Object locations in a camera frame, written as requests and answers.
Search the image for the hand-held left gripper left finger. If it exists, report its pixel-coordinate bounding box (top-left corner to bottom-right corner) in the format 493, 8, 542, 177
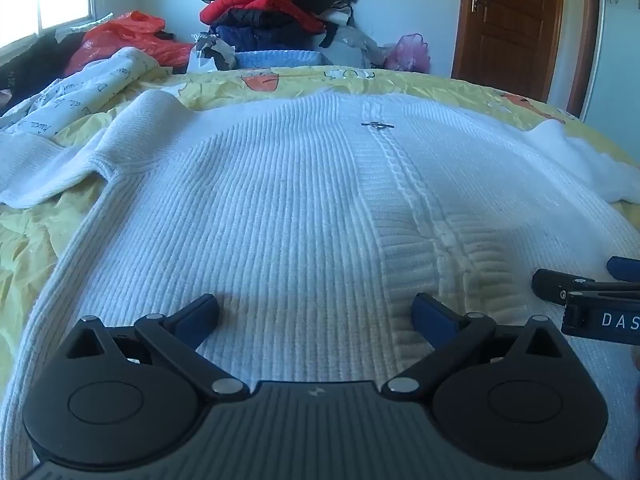
65, 293, 251, 402

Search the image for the brown wooden door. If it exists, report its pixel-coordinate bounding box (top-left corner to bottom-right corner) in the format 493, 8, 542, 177
450, 0, 601, 121

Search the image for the pink plastic bag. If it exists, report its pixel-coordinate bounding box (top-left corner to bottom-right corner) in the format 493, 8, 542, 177
384, 32, 432, 75

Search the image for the white knitted sweater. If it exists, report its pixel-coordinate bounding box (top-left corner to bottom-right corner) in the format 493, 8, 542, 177
0, 87, 640, 480

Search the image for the white printed cloth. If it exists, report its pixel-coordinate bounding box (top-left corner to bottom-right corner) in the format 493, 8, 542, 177
0, 46, 173, 137

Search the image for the light blue knitted blanket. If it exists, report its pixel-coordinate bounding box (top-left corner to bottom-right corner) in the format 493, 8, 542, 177
234, 49, 333, 69

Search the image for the red plastic bag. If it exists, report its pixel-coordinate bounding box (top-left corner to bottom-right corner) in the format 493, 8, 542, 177
64, 10, 196, 77

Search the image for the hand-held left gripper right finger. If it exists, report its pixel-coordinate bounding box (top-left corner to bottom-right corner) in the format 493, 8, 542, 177
380, 292, 571, 401

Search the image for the yellow printed bed sheet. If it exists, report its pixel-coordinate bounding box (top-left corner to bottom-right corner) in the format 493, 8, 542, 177
0, 65, 640, 401

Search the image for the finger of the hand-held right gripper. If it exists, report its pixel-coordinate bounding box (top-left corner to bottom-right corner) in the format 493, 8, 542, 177
606, 256, 640, 282
531, 268, 597, 307

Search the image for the dark cloth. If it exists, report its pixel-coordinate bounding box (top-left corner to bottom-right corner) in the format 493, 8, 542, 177
0, 30, 88, 111

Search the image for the clear plastic bag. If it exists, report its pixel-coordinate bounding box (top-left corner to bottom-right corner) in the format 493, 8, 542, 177
330, 25, 386, 68

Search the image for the navy jacket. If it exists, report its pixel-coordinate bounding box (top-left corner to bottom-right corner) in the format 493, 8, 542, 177
210, 7, 331, 53

